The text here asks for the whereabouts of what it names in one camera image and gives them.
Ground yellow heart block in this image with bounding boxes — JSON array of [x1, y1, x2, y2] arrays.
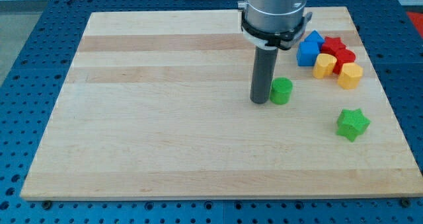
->
[[313, 54, 337, 79]]

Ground green star block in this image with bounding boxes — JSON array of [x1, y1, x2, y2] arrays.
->
[[336, 108, 371, 142]]

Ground wooden board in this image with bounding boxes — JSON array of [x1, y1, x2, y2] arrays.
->
[[20, 7, 422, 201]]

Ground blue triangle block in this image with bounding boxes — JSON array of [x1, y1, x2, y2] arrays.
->
[[304, 30, 325, 49]]

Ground black arm clamp ring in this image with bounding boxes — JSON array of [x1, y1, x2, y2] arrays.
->
[[237, 1, 313, 51]]

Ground red cylinder block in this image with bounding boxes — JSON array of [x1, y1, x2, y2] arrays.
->
[[332, 49, 356, 75]]

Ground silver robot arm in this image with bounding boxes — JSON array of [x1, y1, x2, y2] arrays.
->
[[244, 0, 307, 33]]

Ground blue cube block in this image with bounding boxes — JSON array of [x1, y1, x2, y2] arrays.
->
[[296, 42, 320, 67]]

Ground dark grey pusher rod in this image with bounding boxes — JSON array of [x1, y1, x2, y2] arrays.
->
[[250, 47, 278, 104]]

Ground yellow hexagon block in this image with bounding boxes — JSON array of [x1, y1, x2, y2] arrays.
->
[[337, 63, 364, 90]]

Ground green cylinder block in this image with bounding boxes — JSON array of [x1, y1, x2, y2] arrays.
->
[[270, 77, 293, 105]]

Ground red star block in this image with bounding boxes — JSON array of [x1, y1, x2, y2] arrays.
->
[[320, 36, 346, 56]]

